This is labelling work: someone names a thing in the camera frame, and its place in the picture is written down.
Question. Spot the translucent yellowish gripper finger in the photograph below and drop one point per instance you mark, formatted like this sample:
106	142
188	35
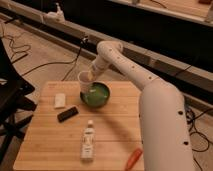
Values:
91	76

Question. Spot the white ceramic cup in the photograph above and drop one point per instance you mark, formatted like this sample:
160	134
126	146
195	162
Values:
84	82

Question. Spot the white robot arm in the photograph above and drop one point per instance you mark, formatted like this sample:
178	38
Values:
163	124

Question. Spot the green ceramic bowl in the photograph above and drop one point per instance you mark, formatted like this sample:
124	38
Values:
97	97

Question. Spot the black rectangular remote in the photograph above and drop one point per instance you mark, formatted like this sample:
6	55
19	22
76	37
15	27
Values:
67	114

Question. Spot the white tube with cap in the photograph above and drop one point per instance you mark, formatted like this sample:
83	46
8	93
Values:
87	147

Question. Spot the black office chair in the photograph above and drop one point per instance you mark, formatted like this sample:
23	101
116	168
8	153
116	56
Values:
13	96

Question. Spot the orange carrot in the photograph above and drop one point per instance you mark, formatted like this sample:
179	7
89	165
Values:
134	157

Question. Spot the white object on rail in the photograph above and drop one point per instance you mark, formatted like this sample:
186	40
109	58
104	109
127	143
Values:
58	15

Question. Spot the long metal rail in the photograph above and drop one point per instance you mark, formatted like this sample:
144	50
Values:
177	47

